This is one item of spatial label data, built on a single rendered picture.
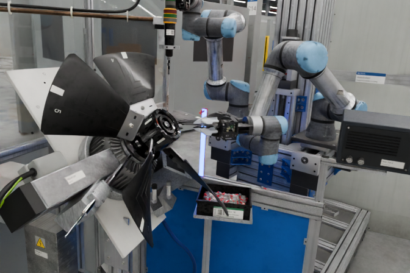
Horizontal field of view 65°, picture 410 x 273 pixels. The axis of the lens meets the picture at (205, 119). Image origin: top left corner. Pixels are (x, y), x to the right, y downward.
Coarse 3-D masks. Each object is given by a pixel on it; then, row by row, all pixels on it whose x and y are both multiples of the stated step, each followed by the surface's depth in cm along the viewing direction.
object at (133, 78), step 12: (96, 60) 113; (108, 60) 114; (120, 60) 116; (132, 60) 117; (144, 60) 119; (108, 72) 112; (120, 72) 113; (132, 72) 114; (144, 72) 115; (120, 84) 111; (132, 84) 111; (144, 84) 112; (132, 96) 109; (144, 96) 109
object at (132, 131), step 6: (132, 114) 98; (138, 114) 99; (126, 120) 97; (132, 120) 98; (138, 120) 100; (126, 126) 97; (138, 126) 100; (120, 132) 96; (126, 132) 98; (132, 132) 99; (126, 138) 98; (132, 138) 100
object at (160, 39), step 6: (156, 18) 103; (162, 18) 103; (156, 24) 103; (162, 24) 103; (162, 30) 104; (162, 36) 104; (162, 42) 105; (162, 48) 104; (168, 48) 104; (174, 48) 104
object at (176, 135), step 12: (144, 120) 101; (156, 120) 98; (168, 120) 104; (144, 132) 99; (156, 132) 97; (168, 132) 100; (180, 132) 105; (132, 144) 101; (144, 144) 102; (156, 144) 100; (168, 144) 102; (144, 156) 102; (156, 156) 107
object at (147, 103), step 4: (148, 100) 109; (152, 100) 109; (132, 104) 108; (136, 104) 108; (140, 104) 108; (144, 104) 108; (148, 104) 108; (152, 104) 108; (132, 108) 107; (136, 108) 108; (140, 108) 108; (148, 108) 108; (152, 108) 108; (156, 108) 107; (140, 112) 107; (144, 112) 107; (148, 112) 107; (144, 116) 106
